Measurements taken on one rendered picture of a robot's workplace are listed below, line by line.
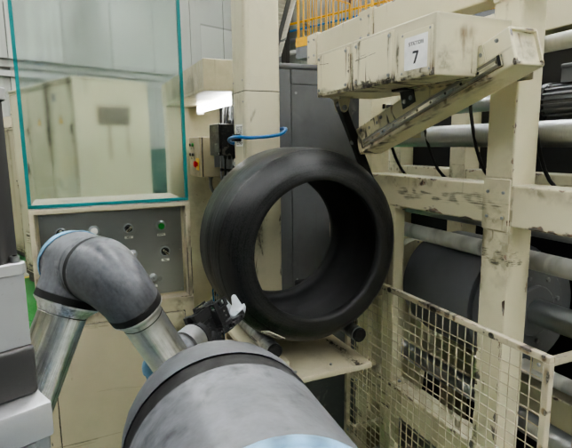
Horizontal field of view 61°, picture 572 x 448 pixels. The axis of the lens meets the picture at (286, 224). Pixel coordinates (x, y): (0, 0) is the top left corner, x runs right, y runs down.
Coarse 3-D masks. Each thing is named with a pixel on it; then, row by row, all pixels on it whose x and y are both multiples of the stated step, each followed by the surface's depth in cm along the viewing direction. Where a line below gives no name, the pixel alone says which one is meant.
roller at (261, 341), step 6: (240, 324) 159; (246, 324) 155; (246, 330) 154; (252, 330) 150; (252, 336) 149; (258, 336) 145; (264, 336) 144; (258, 342) 144; (264, 342) 141; (270, 342) 139; (276, 342) 140; (270, 348) 137; (276, 348) 138; (276, 354) 138
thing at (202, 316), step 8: (224, 296) 122; (200, 304) 124; (208, 304) 123; (216, 304) 119; (224, 304) 123; (200, 312) 116; (208, 312) 118; (216, 312) 118; (224, 312) 122; (184, 320) 115; (192, 320) 116; (200, 320) 115; (208, 320) 118; (216, 320) 119; (224, 320) 120; (208, 328) 117; (216, 328) 120; (224, 328) 119; (232, 328) 121; (208, 336) 113
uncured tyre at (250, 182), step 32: (256, 160) 141; (288, 160) 133; (320, 160) 135; (352, 160) 143; (224, 192) 138; (256, 192) 129; (320, 192) 168; (352, 192) 165; (224, 224) 130; (256, 224) 129; (352, 224) 171; (384, 224) 146; (224, 256) 130; (352, 256) 171; (384, 256) 148; (224, 288) 134; (256, 288) 132; (288, 288) 170; (320, 288) 172; (352, 288) 163; (256, 320) 136; (288, 320) 137; (320, 320) 141; (352, 320) 148
